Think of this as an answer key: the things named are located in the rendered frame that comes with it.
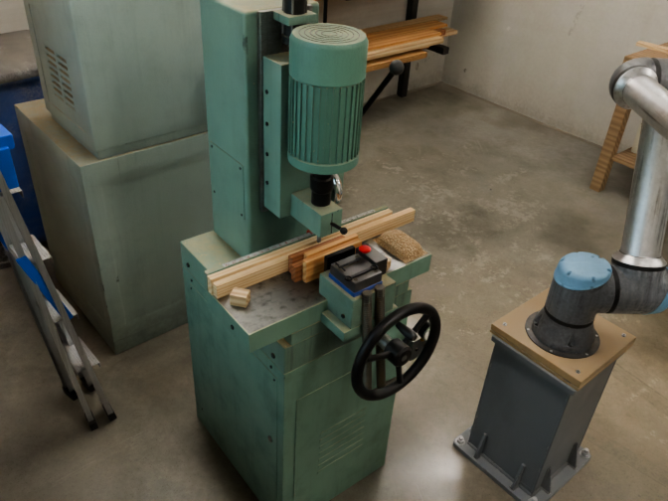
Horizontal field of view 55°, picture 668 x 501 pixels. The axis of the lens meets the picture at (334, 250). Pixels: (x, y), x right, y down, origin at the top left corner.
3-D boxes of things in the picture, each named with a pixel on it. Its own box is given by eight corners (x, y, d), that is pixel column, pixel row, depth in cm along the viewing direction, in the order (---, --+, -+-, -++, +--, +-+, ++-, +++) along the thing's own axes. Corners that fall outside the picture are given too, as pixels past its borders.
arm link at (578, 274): (538, 293, 203) (552, 248, 193) (590, 294, 204) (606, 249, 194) (554, 324, 190) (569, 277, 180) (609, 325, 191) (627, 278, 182)
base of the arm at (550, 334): (553, 306, 214) (561, 282, 208) (604, 337, 202) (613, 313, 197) (519, 329, 203) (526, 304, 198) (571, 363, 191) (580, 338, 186)
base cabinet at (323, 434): (280, 534, 204) (282, 377, 164) (195, 417, 241) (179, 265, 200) (386, 465, 228) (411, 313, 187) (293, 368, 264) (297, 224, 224)
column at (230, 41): (249, 266, 186) (242, 12, 145) (211, 232, 201) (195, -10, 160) (310, 244, 198) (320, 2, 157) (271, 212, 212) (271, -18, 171)
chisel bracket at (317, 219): (319, 244, 166) (321, 216, 161) (289, 219, 174) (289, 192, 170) (342, 235, 169) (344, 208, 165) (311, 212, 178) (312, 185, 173)
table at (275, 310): (269, 379, 145) (269, 359, 142) (205, 306, 165) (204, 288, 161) (453, 287, 177) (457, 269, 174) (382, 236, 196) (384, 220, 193)
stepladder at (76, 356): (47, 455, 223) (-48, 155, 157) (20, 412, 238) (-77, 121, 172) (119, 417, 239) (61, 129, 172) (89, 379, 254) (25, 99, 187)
